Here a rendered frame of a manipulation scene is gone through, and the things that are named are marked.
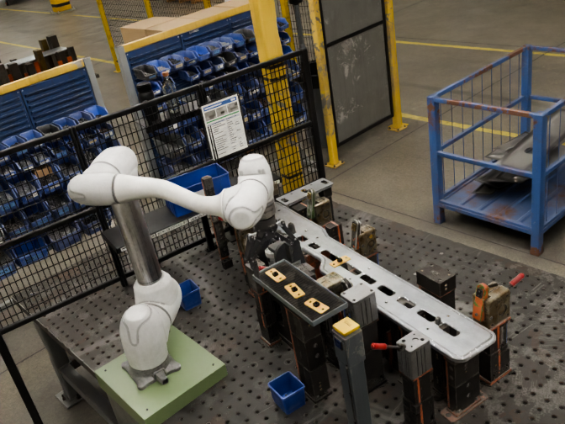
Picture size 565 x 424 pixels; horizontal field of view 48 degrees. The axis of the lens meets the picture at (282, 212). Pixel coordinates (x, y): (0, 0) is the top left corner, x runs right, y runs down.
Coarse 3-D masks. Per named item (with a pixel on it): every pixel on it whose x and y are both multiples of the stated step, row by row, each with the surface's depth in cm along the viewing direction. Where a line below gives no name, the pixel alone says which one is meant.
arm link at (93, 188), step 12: (96, 168) 216; (108, 168) 217; (72, 180) 215; (84, 180) 212; (96, 180) 211; (108, 180) 211; (72, 192) 214; (84, 192) 212; (96, 192) 211; (108, 192) 210; (96, 204) 214; (108, 204) 214
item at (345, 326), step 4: (344, 320) 195; (348, 320) 195; (336, 324) 194; (340, 324) 194; (344, 324) 194; (348, 324) 193; (352, 324) 193; (356, 324) 193; (336, 328) 192; (340, 328) 192; (344, 328) 192; (348, 328) 191; (352, 328) 191; (356, 328) 192; (340, 332) 191; (344, 332) 190; (348, 332) 190; (344, 336) 190
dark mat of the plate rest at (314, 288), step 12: (288, 264) 227; (264, 276) 223; (288, 276) 221; (300, 276) 220; (276, 288) 216; (300, 288) 214; (312, 288) 213; (288, 300) 209; (300, 300) 208; (324, 300) 205; (336, 300) 204; (312, 312) 201; (324, 312) 200
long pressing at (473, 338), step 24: (288, 216) 292; (312, 240) 271; (360, 264) 249; (408, 288) 231; (384, 312) 220; (408, 312) 219; (432, 312) 216; (456, 312) 215; (432, 336) 206; (456, 336) 205; (480, 336) 203; (456, 360) 196
